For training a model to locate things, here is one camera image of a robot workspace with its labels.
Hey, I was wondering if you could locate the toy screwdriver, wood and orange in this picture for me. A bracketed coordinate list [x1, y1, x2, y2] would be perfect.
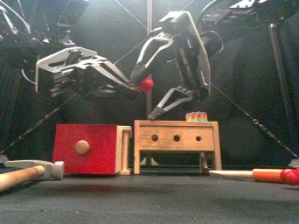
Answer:
[208, 167, 299, 186]

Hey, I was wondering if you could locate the dark metal frame post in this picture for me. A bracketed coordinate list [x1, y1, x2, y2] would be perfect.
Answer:
[266, 23, 299, 168]

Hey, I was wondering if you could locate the rainbow striped toy nut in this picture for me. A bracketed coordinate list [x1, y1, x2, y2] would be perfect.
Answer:
[184, 110, 209, 123]

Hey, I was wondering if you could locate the grey vertical frame pole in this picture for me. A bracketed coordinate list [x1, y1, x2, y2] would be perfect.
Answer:
[145, 0, 153, 120]

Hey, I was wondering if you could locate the diagonal frame brace cable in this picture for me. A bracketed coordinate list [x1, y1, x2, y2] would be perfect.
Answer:
[209, 83, 299, 161]
[0, 92, 80, 156]

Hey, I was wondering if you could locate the toy hammer with wooden handle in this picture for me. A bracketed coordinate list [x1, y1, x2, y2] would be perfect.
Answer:
[0, 159, 65, 194]

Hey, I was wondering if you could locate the red toy screw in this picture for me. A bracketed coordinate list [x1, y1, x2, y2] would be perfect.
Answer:
[138, 75, 154, 95]

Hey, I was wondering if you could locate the wooden toy workbench with holes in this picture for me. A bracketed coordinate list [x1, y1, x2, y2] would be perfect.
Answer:
[133, 119, 222, 175]

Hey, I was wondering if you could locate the red drawer with wooden knob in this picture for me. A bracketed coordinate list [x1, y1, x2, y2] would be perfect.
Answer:
[50, 122, 133, 176]

